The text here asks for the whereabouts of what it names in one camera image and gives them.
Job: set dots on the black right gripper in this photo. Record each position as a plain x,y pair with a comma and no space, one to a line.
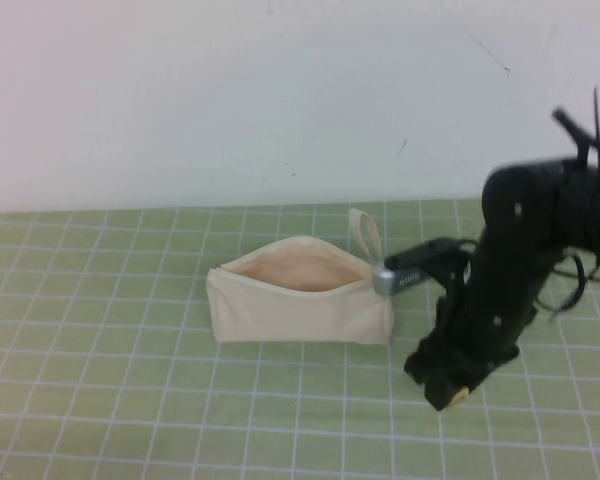
472,345

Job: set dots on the small beige eraser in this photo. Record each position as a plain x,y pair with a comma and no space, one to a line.
459,396

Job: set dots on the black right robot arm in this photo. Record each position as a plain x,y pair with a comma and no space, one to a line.
520,240

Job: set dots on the cream fabric pencil case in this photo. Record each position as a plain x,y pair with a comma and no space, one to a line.
300,315

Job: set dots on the green white-checked tablecloth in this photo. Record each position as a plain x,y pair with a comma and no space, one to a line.
180,400

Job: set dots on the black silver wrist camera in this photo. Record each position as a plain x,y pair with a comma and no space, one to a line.
415,265

